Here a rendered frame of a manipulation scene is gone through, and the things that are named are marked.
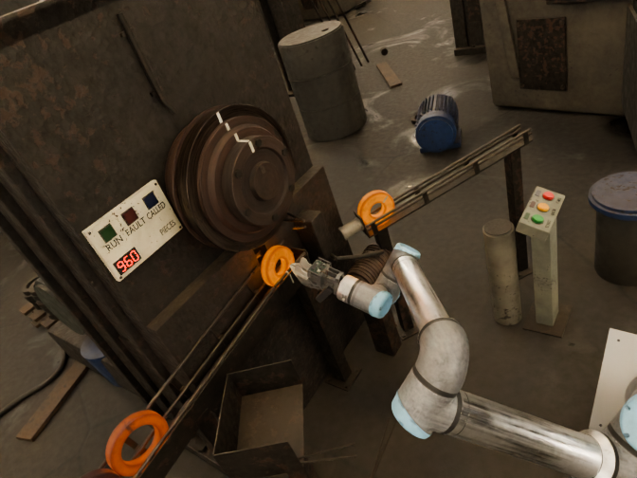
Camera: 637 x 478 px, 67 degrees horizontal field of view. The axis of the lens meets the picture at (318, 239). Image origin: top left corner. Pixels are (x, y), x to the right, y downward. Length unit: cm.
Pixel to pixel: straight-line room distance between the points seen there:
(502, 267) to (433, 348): 101
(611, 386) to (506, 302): 65
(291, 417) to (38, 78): 111
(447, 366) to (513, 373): 107
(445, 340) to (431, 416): 18
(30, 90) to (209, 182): 49
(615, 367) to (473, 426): 63
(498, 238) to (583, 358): 60
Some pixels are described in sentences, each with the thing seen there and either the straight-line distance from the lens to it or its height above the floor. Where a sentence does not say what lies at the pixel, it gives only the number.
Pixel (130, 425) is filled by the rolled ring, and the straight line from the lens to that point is 153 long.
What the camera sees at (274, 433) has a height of 60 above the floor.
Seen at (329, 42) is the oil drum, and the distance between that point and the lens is 420.
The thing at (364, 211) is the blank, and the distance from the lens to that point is 193.
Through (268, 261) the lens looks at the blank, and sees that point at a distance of 172.
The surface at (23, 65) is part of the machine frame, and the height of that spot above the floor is 165.
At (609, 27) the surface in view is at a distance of 368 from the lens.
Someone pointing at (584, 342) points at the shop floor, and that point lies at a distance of 231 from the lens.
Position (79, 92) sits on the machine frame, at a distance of 144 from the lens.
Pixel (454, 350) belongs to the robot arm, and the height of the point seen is 87.
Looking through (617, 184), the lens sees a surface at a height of 43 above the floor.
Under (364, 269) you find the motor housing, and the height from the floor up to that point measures 52.
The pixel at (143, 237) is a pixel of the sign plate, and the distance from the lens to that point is 152.
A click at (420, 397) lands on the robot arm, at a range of 117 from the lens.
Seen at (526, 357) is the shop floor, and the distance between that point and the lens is 225.
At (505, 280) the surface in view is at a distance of 216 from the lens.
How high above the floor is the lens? 176
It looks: 34 degrees down
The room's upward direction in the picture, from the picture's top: 21 degrees counter-clockwise
